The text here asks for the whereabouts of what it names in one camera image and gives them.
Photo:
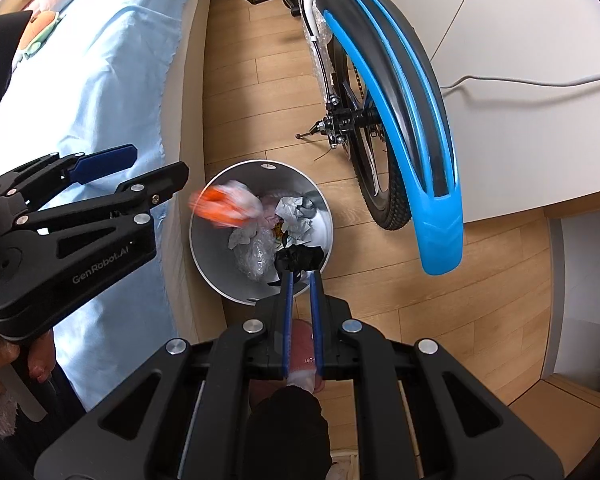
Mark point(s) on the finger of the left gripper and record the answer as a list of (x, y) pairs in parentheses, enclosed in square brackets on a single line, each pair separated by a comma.
[(135, 199), (94, 166)]

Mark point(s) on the black trash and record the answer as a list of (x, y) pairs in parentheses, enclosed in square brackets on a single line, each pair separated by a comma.
[(298, 258)]

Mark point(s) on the orange white wrapper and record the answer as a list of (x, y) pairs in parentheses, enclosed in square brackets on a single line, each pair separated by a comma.
[(229, 205)]

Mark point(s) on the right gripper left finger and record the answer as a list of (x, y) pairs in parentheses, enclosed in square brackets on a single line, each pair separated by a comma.
[(277, 317)]

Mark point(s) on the white blue bicycle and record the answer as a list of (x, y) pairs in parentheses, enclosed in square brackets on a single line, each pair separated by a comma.
[(384, 105)]

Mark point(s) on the white crumpled paper ball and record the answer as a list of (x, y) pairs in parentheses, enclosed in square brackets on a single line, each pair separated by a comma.
[(302, 233)]

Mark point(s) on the silver trash bin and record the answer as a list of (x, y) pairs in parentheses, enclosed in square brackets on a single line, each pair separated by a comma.
[(217, 264)]

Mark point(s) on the orange green turtle plush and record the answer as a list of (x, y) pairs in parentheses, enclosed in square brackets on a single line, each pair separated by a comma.
[(40, 27)]

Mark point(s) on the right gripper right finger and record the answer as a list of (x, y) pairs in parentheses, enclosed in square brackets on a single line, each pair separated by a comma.
[(327, 315)]

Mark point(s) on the clear plastic wrap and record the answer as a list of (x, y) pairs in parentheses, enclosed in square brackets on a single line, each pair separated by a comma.
[(253, 249)]

